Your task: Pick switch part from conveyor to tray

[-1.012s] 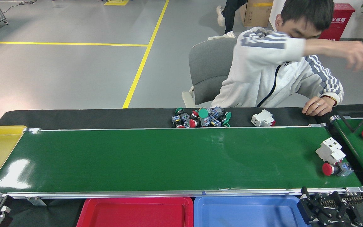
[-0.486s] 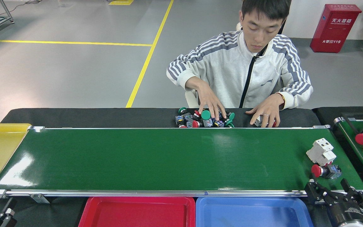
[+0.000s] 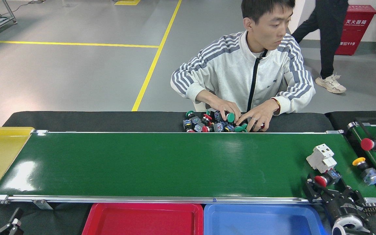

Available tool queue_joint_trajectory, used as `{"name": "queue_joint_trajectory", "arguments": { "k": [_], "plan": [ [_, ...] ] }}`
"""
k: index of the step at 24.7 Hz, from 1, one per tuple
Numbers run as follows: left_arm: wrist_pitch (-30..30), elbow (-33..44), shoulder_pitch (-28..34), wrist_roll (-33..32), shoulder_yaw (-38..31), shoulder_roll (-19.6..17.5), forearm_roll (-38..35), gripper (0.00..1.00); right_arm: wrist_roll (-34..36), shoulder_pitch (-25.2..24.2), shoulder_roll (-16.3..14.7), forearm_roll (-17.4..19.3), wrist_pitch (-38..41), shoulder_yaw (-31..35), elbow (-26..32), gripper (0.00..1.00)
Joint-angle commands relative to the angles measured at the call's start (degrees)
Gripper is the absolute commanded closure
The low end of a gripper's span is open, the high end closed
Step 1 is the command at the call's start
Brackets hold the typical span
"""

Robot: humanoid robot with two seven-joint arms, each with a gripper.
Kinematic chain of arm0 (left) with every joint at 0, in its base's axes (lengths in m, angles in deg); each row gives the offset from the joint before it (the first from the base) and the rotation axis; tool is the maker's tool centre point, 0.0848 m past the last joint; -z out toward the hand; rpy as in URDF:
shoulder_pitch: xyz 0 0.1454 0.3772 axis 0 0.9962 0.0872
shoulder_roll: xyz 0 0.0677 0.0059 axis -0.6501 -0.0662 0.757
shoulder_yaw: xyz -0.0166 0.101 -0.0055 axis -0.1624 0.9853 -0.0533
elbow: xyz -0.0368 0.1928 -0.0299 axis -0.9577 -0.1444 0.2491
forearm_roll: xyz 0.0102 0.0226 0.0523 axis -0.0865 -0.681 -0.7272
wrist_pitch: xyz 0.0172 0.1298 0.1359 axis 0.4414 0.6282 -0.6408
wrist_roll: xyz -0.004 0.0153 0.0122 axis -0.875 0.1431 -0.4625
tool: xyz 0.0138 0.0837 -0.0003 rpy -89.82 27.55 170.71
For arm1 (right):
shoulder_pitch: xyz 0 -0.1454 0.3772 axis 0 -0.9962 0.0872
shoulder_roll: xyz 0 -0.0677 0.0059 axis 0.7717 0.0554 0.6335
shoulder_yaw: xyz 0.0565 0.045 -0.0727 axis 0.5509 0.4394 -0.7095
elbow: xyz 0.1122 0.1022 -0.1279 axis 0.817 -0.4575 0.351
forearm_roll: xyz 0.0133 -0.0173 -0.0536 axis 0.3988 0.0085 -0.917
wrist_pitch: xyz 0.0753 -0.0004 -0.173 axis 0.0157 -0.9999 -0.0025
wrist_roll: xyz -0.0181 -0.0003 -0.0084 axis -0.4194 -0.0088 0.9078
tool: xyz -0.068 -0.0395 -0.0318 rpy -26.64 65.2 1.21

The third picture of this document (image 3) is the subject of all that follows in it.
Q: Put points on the yellow push button switch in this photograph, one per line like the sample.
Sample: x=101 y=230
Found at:
x=370 y=176

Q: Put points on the red fire extinguisher box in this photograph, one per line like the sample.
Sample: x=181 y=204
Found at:
x=357 y=29

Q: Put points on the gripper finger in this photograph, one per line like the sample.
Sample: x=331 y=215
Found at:
x=11 y=228

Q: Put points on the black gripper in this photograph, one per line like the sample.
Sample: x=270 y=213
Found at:
x=344 y=210

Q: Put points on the person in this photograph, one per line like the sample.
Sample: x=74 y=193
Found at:
x=330 y=32
x=227 y=71

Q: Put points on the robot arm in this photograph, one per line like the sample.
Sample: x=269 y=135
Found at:
x=336 y=227

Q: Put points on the person's right hand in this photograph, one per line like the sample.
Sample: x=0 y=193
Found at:
x=227 y=107

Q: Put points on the blue plastic tray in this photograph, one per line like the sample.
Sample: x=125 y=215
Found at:
x=259 y=222

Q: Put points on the white circuit breaker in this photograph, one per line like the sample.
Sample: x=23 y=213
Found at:
x=321 y=158

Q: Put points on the person's left hand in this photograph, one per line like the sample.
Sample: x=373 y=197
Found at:
x=263 y=112

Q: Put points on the long green conveyor belt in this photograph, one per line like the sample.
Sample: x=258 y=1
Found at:
x=175 y=163

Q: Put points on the red plastic tray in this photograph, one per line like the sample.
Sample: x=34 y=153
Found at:
x=142 y=222

